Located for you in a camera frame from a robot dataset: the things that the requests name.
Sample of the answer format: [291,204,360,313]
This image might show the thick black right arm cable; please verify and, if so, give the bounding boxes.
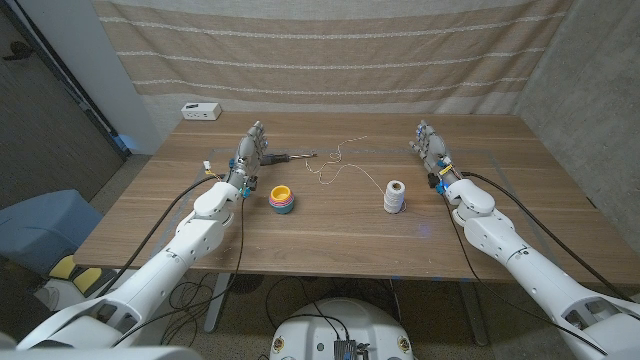
[462,171,634,302]

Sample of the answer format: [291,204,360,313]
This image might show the beige striped backdrop cloth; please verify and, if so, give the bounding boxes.
[92,0,574,116]

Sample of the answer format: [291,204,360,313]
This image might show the grey torso electronics module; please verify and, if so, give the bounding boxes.
[332,338,372,360]

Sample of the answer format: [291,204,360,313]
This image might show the white string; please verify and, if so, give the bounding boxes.
[304,135,389,196]

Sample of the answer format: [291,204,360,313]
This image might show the stacked colourful cups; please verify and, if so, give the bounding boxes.
[268,184,296,216]

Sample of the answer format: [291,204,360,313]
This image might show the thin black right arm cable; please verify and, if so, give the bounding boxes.
[440,194,610,356]

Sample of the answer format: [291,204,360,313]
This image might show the black door handle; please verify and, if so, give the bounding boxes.
[2,40,35,62]

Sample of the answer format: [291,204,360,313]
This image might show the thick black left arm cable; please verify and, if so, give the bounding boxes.
[94,173,226,299]

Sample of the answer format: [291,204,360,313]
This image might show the white string spool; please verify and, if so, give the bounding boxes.
[383,180,407,215]

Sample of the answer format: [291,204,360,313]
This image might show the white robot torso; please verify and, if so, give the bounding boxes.
[268,297,415,360]

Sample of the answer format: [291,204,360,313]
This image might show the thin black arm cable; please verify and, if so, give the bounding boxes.
[113,194,246,347]
[440,194,610,356]

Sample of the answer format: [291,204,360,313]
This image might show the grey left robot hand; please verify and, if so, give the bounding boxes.
[227,120,270,194]

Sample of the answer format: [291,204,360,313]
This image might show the black torso cable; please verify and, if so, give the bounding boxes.
[264,276,351,341]

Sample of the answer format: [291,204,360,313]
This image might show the white power strip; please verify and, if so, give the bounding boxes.
[180,102,223,122]

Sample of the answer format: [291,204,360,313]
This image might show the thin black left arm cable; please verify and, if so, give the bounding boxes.
[113,194,246,347]

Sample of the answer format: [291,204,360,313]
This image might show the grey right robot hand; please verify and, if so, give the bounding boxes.
[408,119,461,189]

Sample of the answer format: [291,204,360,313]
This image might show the yellow padded object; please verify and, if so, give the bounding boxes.
[72,267,104,296]
[48,254,77,280]

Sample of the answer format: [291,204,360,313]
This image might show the black floor cable bundle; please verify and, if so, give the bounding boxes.
[159,272,224,347]

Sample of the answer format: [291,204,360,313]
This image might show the blue upholstered chair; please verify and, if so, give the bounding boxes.
[0,188,104,276]

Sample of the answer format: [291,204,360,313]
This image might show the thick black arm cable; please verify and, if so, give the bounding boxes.
[94,173,226,299]
[462,171,634,302]

